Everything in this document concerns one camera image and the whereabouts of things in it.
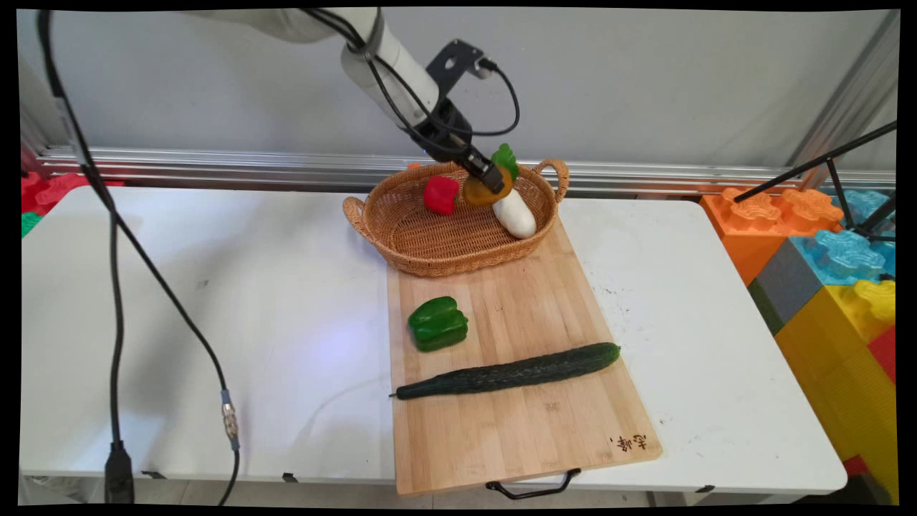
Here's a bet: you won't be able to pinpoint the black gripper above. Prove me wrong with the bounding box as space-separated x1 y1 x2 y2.
413 100 506 195

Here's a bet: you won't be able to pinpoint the orange-brown potato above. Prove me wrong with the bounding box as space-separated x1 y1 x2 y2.
462 166 514 209

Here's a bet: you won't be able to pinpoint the white toy radish green leaves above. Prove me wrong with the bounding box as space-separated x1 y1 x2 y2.
491 143 538 240

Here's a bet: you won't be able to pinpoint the red toy bell pepper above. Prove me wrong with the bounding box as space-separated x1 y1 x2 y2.
423 175 461 216

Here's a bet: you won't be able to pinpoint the woven wicker basket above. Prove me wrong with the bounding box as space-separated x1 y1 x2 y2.
343 158 571 278

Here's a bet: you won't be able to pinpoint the green toy bell pepper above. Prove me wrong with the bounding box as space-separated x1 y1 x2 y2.
408 296 469 353

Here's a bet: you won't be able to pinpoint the dark green toy cucumber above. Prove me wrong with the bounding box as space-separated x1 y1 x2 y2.
390 343 622 401

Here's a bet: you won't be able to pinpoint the orange giant building block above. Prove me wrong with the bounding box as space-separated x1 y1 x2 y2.
700 188 845 287

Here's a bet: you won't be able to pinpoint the grey giant building block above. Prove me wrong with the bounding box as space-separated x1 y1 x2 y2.
748 236 825 336

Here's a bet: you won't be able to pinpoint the black tripod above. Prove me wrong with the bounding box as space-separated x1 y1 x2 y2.
732 122 898 244

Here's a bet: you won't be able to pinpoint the blue giant building block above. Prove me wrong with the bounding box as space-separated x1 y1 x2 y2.
788 190 897 287

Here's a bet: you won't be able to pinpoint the yellow giant building block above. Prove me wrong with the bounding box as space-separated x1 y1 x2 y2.
775 279 900 502

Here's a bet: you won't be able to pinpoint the red giant building block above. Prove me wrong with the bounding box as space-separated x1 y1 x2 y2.
867 326 897 386

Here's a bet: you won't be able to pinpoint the black camera usb cable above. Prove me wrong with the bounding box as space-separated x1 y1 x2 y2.
430 57 522 144

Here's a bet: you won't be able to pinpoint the wrist camera with black bracket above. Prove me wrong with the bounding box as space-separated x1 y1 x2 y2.
426 39 496 95

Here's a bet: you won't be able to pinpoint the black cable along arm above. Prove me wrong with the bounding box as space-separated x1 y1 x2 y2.
299 7 459 160

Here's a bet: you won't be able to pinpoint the horizontal aluminium frame rail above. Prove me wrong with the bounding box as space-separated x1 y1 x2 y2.
36 145 896 199

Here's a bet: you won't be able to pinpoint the bamboo cutting board black handle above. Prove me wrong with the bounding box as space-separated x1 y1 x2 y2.
387 219 663 500

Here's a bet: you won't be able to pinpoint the black cable with metal connector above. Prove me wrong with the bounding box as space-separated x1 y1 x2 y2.
79 161 242 507

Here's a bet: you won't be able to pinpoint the slanted aluminium frame post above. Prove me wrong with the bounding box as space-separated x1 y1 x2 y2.
787 11 901 191

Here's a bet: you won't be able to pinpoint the black cable with thick plug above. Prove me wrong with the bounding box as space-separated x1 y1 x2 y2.
36 10 135 505

